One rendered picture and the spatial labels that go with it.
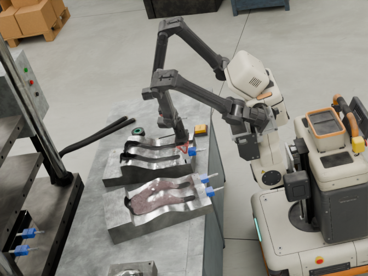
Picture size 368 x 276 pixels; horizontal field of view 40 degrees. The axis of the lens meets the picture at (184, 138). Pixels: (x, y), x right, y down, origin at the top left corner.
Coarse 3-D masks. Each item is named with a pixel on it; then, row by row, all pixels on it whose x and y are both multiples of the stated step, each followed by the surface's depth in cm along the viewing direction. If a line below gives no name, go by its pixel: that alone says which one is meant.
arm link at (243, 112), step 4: (232, 104) 226; (232, 108) 225; (236, 108) 225; (240, 108) 226; (244, 108) 225; (248, 108) 226; (232, 112) 225; (236, 112) 224; (240, 112) 225; (244, 112) 225; (248, 112) 225; (240, 116) 225; (244, 116) 224; (248, 116) 225; (244, 120) 227
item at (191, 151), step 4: (184, 148) 266; (188, 148) 268; (192, 148) 267; (196, 148) 268; (204, 148) 266; (188, 152) 265; (192, 152) 265; (196, 152) 267; (184, 156) 266; (188, 156) 266
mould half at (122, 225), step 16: (112, 192) 256; (128, 192) 259; (160, 192) 249; (176, 192) 251; (192, 192) 250; (112, 208) 246; (160, 208) 240; (176, 208) 240; (192, 208) 241; (208, 208) 242; (112, 224) 237; (128, 224) 236; (144, 224) 238; (160, 224) 241; (112, 240) 240
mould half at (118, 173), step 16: (160, 144) 284; (112, 160) 286; (128, 160) 270; (176, 160) 268; (192, 160) 269; (112, 176) 274; (128, 176) 272; (144, 176) 271; (160, 176) 270; (176, 176) 269
